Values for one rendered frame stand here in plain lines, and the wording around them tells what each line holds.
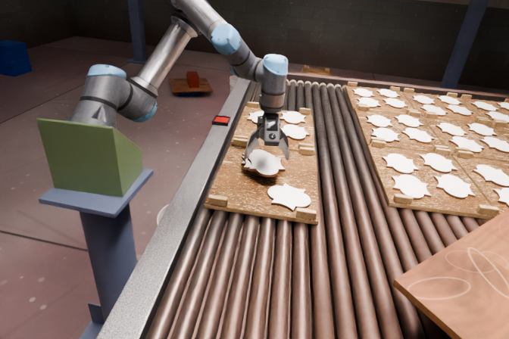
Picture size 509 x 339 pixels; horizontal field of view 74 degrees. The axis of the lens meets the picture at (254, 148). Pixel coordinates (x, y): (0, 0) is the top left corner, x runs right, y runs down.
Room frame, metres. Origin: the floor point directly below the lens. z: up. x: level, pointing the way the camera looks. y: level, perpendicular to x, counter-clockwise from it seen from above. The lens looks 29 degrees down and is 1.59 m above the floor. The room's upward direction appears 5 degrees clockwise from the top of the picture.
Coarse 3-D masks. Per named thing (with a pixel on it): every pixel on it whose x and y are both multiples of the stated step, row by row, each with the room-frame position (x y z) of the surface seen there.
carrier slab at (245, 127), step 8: (248, 112) 1.55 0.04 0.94; (280, 112) 1.58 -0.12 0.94; (240, 120) 1.44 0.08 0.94; (280, 120) 1.48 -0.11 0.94; (304, 120) 1.51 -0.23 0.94; (312, 120) 1.51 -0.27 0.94; (240, 128) 1.36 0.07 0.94; (248, 128) 1.37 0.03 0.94; (256, 128) 1.37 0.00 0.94; (304, 128) 1.42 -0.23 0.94; (312, 128) 1.43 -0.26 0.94; (248, 136) 1.29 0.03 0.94; (312, 136) 1.34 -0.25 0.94; (296, 144) 1.25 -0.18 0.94
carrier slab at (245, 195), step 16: (224, 160) 1.07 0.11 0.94; (240, 160) 1.08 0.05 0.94; (288, 160) 1.11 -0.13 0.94; (304, 160) 1.12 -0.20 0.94; (224, 176) 0.97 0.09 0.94; (240, 176) 0.97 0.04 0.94; (256, 176) 0.98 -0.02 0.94; (288, 176) 1.00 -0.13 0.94; (304, 176) 1.01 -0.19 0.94; (224, 192) 0.87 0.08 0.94; (240, 192) 0.88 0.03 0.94; (256, 192) 0.89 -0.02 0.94; (304, 192) 0.91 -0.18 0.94; (208, 208) 0.81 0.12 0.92; (224, 208) 0.80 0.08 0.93; (240, 208) 0.80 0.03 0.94; (256, 208) 0.81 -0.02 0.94; (272, 208) 0.82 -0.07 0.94
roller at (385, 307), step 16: (336, 112) 1.69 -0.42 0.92; (336, 128) 1.52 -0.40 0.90; (352, 160) 1.18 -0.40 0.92; (352, 176) 1.06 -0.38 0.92; (352, 192) 0.97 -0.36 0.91; (368, 224) 0.80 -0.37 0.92; (368, 240) 0.73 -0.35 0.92; (368, 256) 0.68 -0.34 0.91; (368, 272) 0.63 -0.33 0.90; (384, 272) 0.62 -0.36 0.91; (384, 288) 0.56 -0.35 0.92; (384, 304) 0.52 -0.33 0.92; (384, 320) 0.48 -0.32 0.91; (384, 336) 0.45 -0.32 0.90; (400, 336) 0.45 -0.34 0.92
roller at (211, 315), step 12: (240, 216) 0.79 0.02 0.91; (228, 228) 0.73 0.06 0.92; (240, 228) 0.75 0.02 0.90; (228, 240) 0.68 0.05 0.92; (228, 252) 0.64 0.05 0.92; (216, 264) 0.61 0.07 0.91; (228, 264) 0.60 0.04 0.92; (216, 276) 0.56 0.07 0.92; (228, 276) 0.57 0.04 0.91; (216, 288) 0.52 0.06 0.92; (216, 300) 0.49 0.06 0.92; (204, 312) 0.47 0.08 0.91; (216, 312) 0.47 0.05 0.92; (204, 324) 0.44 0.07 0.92; (216, 324) 0.44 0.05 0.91; (204, 336) 0.41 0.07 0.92; (216, 336) 0.42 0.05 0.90
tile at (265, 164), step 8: (248, 160) 1.01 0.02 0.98; (256, 160) 1.00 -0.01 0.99; (264, 160) 1.00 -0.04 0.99; (272, 160) 1.01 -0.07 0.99; (280, 160) 1.02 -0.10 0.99; (256, 168) 0.95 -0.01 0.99; (264, 168) 0.96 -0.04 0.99; (272, 168) 0.96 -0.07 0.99; (280, 168) 0.96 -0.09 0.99; (264, 176) 0.92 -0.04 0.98; (272, 176) 0.92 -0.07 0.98
